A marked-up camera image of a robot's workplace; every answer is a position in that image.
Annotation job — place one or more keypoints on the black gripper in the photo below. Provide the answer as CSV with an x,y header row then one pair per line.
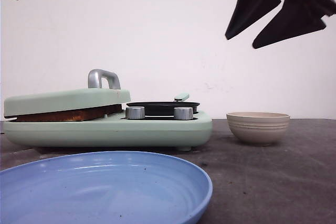
x,y
296,18

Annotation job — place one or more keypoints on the grey felt table mat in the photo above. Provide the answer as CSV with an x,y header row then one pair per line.
x,y
289,182

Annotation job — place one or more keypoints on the left silver control knob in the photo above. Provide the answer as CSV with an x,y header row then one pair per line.
x,y
135,113

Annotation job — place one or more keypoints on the silver control knob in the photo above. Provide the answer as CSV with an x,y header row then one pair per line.
x,y
183,113
135,113

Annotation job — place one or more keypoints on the blue plastic plate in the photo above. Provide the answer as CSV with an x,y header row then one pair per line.
x,y
105,187

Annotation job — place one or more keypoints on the beige ceramic bowl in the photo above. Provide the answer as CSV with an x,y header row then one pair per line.
x,y
259,128

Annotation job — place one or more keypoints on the black round frying pan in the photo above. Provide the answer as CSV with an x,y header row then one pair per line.
x,y
166,108

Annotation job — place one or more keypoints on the mint green breakfast maker base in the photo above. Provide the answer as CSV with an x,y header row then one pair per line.
x,y
114,130

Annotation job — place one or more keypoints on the right silver control knob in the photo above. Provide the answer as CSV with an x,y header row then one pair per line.
x,y
183,113

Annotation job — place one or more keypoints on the mint green hinged lid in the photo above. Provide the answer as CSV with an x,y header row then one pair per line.
x,y
103,89

